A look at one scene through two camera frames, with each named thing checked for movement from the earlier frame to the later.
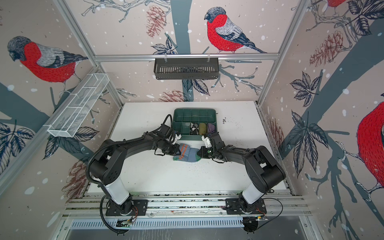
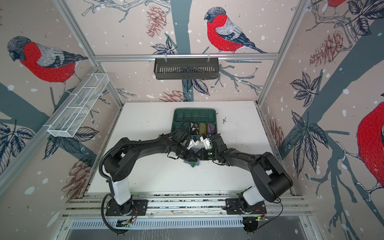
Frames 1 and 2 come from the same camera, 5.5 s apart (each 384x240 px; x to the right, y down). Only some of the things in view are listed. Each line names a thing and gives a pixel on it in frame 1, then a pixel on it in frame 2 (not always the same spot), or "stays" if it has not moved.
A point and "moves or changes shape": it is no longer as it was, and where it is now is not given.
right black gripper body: x=208 y=152 stays
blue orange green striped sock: x=188 y=154 moves or changes shape
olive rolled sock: x=202 y=128 stays
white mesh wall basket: x=68 y=118 stays
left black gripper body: x=172 y=149 to x=186 y=154
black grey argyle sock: x=194 y=128 stays
